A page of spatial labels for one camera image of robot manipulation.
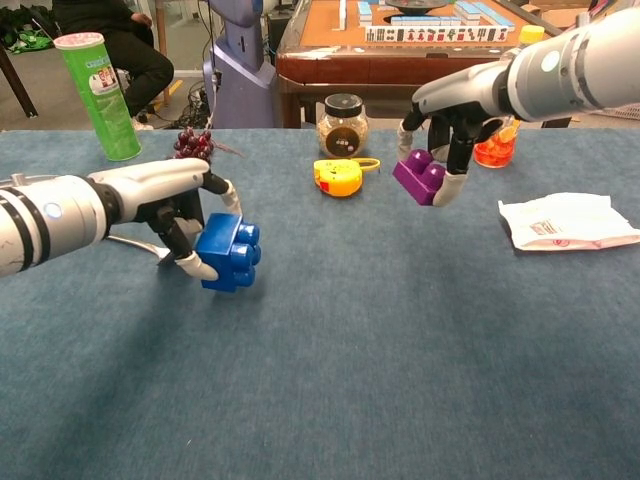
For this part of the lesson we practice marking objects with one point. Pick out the person in black clothes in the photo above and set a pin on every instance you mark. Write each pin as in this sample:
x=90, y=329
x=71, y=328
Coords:
x=140, y=60

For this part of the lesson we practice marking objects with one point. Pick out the blue-backed mahjong tile wall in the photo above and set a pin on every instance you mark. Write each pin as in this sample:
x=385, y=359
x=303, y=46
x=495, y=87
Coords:
x=420, y=20

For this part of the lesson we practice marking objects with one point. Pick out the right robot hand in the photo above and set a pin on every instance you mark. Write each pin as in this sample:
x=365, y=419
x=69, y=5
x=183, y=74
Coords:
x=460, y=95

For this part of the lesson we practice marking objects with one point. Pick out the yellow tape measure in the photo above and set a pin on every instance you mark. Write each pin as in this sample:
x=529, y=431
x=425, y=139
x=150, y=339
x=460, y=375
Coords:
x=340, y=177

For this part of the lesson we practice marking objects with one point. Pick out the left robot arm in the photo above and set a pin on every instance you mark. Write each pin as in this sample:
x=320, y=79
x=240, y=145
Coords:
x=45, y=225

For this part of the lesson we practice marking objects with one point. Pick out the green chips can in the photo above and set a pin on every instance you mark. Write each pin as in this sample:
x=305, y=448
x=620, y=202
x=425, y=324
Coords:
x=107, y=100

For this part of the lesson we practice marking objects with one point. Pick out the blue toy block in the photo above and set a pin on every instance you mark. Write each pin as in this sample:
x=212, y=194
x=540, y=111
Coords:
x=225, y=250

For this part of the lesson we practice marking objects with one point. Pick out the white plastic basket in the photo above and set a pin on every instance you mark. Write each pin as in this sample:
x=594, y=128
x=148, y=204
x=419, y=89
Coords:
x=625, y=111

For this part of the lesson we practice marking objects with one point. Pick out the purple toy block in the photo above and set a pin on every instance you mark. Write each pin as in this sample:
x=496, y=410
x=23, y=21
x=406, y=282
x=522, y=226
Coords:
x=417, y=177

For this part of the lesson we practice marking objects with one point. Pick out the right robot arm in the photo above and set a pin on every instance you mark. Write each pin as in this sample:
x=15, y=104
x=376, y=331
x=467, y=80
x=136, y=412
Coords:
x=575, y=70

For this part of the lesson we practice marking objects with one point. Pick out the orange drink bottle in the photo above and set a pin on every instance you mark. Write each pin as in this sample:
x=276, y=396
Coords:
x=495, y=152

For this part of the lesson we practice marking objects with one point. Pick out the black bowl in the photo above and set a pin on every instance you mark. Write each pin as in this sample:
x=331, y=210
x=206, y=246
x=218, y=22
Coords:
x=415, y=6

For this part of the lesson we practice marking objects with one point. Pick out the blue table cloth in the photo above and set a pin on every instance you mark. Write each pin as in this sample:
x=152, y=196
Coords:
x=320, y=350

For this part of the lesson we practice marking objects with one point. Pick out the purple grape bunch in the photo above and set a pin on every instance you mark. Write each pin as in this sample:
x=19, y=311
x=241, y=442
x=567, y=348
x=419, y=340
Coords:
x=192, y=145

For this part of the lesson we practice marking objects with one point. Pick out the metal ladle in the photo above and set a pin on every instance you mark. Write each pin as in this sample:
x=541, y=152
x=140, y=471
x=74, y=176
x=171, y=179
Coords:
x=137, y=244

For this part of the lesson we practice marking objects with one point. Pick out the white tissue packet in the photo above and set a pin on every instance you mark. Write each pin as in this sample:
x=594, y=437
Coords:
x=565, y=222

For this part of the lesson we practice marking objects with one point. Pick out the glass jar black lid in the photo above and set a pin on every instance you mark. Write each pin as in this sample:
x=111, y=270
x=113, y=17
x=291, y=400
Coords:
x=342, y=135

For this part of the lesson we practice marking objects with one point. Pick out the cardboard box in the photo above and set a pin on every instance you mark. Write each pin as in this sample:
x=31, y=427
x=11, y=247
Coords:
x=555, y=12

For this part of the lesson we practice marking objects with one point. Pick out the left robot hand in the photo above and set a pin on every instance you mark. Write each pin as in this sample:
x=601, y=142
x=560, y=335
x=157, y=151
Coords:
x=150, y=185

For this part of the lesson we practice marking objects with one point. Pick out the brown mahjong table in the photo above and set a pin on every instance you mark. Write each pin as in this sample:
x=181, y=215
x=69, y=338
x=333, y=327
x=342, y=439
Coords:
x=350, y=65

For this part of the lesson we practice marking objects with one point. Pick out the face-up mahjong tile row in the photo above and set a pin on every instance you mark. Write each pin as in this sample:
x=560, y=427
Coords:
x=425, y=34

